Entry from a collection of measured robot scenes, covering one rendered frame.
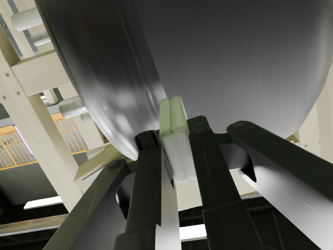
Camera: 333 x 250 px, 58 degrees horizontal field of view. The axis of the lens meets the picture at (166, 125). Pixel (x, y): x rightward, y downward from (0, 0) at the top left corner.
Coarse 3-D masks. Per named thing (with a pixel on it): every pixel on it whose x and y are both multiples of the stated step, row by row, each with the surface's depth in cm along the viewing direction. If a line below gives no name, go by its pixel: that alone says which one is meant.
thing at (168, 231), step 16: (144, 144) 15; (160, 144) 15; (144, 160) 14; (160, 160) 13; (144, 176) 12; (160, 176) 12; (144, 192) 11; (160, 192) 11; (144, 208) 10; (160, 208) 10; (176, 208) 13; (128, 224) 10; (144, 224) 10; (160, 224) 9; (176, 224) 12; (128, 240) 8; (144, 240) 8; (160, 240) 8; (176, 240) 11
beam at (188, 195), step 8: (288, 136) 87; (232, 176) 90; (240, 176) 90; (176, 184) 90; (184, 184) 90; (192, 184) 90; (240, 184) 91; (248, 184) 91; (176, 192) 92; (184, 192) 92; (192, 192) 92; (240, 192) 92; (248, 192) 93; (184, 200) 93; (192, 200) 93; (200, 200) 93; (184, 208) 95
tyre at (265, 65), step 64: (64, 0) 26; (128, 0) 25; (192, 0) 25; (256, 0) 25; (320, 0) 27; (64, 64) 31; (128, 64) 27; (192, 64) 28; (256, 64) 28; (320, 64) 31; (128, 128) 33
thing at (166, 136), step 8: (160, 104) 21; (168, 104) 20; (160, 112) 19; (168, 112) 18; (160, 120) 18; (168, 120) 17; (160, 128) 17; (168, 128) 16; (160, 136) 15; (168, 136) 15; (168, 144) 15; (176, 144) 15; (168, 152) 15; (176, 152) 15; (168, 160) 16; (176, 160) 16; (176, 168) 16; (184, 168) 16; (176, 176) 16; (184, 176) 16
